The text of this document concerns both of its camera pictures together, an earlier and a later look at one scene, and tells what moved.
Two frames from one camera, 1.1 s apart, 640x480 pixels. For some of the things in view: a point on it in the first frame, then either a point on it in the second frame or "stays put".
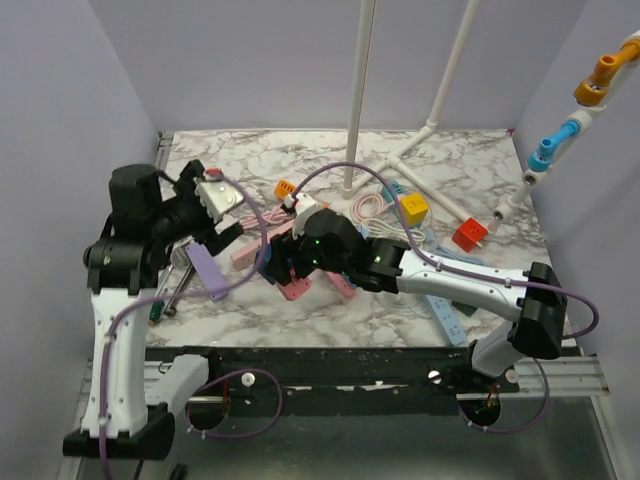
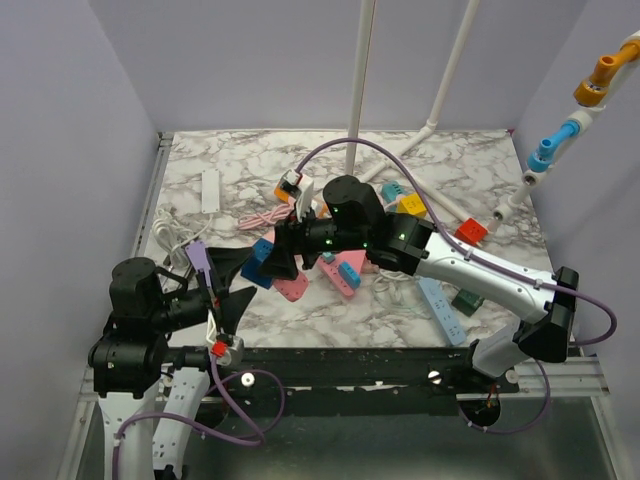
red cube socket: x=469 y=233 stays put
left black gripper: x=214 y=238 to x=225 y=262
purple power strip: x=208 y=271 stays put
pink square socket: x=295 y=289 stays put
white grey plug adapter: x=217 y=197 to x=236 y=345
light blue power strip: x=448 y=318 stays put
